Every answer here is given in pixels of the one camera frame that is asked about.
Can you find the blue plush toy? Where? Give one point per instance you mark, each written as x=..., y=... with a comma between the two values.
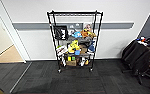
x=76, y=34

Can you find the black bag with white print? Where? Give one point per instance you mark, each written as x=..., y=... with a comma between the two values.
x=61, y=32

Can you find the small green box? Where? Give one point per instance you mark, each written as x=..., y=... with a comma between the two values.
x=74, y=58

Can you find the cardboard box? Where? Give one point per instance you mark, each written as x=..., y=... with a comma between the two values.
x=71, y=63

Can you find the black and white package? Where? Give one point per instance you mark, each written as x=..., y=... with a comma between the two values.
x=63, y=61

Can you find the yellow plush toy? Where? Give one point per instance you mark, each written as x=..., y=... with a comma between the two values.
x=73, y=45

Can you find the black chair with garment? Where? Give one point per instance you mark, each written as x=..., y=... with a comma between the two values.
x=136, y=56

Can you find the small blue cup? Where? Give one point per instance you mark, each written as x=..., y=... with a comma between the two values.
x=77, y=52

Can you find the small yellow box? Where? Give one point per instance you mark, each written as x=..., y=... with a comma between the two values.
x=70, y=58

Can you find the black white orange package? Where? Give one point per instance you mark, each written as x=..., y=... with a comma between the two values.
x=83, y=61

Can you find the blue and white cap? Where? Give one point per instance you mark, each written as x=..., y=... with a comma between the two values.
x=91, y=47

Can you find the doll picture box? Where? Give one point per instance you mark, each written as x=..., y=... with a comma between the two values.
x=87, y=26

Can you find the white printed box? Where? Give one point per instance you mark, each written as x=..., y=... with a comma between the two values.
x=61, y=50

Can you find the orange plush toy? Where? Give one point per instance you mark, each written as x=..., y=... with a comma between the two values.
x=85, y=33

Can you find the brown plush toy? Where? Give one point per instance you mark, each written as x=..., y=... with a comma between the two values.
x=93, y=34

